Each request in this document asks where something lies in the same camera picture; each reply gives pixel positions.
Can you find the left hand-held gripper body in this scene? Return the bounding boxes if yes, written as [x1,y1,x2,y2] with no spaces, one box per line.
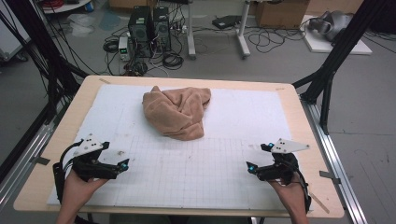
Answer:
[71,133,120,182]

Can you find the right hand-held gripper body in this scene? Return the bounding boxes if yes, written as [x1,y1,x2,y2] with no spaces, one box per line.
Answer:
[258,138,311,186]

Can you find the tan towel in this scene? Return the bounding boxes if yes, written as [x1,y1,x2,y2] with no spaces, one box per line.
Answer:
[142,85,213,142]

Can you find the person's left hand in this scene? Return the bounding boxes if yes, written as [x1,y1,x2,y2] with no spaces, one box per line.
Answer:
[64,169,108,205]

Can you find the person's right hand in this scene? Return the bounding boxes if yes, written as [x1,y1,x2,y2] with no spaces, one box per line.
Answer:
[269,173,308,213]

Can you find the black tape piece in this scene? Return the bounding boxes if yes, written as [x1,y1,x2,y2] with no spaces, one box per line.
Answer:
[30,156,51,167]

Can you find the white grid mat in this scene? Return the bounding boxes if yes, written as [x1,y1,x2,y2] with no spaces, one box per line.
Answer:
[46,83,315,213]

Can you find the long beige tape strip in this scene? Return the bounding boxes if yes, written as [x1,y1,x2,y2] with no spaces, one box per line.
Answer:
[309,191,331,215]

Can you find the power supply with green display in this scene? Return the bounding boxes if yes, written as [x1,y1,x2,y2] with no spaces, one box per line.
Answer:
[118,36,134,62]

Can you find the white floor board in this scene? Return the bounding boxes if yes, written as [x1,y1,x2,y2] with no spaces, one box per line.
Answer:
[300,14,374,56]

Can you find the white stand leg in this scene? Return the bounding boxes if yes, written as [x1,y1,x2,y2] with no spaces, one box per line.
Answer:
[235,0,252,60]
[186,0,198,61]

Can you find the large black computer tower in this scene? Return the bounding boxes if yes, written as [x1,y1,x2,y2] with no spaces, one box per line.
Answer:
[128,5,155,59]

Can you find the clear plastic sheet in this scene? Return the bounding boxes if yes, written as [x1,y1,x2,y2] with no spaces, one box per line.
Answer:
[66,13,96,37]

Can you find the slim black computer tower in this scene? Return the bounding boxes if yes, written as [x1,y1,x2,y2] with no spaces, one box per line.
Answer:
[152,7,172,52]

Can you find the flat black box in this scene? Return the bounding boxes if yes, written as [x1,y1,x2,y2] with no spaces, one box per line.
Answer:
[212,14,243,31]

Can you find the large cardboard box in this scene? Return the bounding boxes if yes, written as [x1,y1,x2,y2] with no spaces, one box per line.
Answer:
[255,0,311,30]

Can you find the grey headset device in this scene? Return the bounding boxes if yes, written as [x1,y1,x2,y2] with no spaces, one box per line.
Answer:
[307,10,355,43]

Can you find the round white table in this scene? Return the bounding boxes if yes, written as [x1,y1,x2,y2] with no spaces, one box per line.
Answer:
[41,0,93,15]

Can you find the low cardboard box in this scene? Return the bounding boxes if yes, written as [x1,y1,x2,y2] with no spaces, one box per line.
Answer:
[108,0,157,9]

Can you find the aluminium rail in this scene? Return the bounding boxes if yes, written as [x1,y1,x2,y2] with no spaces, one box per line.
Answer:
[0,102,71,213]
[299,96,370,224]

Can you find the small coil of black cable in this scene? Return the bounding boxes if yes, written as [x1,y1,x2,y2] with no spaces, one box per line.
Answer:
[102,37,120,54]

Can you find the large coil of black cable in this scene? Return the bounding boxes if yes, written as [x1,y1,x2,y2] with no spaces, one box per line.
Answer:
[162,51,185,71]

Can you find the loose black floor cables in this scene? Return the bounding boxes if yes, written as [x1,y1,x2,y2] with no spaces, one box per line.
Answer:
[247,26,308,54]

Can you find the black frame strut with cables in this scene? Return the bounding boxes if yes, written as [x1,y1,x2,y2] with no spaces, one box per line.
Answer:
[0,0,90,125]

